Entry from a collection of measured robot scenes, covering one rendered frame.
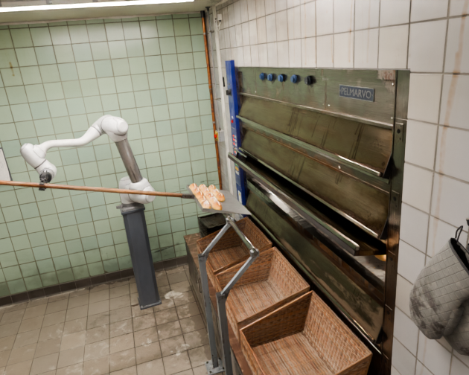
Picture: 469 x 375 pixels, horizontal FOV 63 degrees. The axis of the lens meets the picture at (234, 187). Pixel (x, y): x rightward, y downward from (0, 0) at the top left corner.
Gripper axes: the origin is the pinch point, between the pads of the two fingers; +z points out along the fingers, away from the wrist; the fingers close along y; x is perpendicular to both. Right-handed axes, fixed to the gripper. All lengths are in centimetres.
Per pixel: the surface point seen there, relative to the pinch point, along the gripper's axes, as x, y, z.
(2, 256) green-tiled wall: 46, 116, -125
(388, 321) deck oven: -153, 1, 151
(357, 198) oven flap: -141, -45, 125
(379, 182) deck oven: -137, -56, 140
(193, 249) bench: -119, 64, -42
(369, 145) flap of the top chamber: -134, -70, 132
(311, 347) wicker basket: -154, 51, 105
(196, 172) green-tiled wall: -133, 13, -123
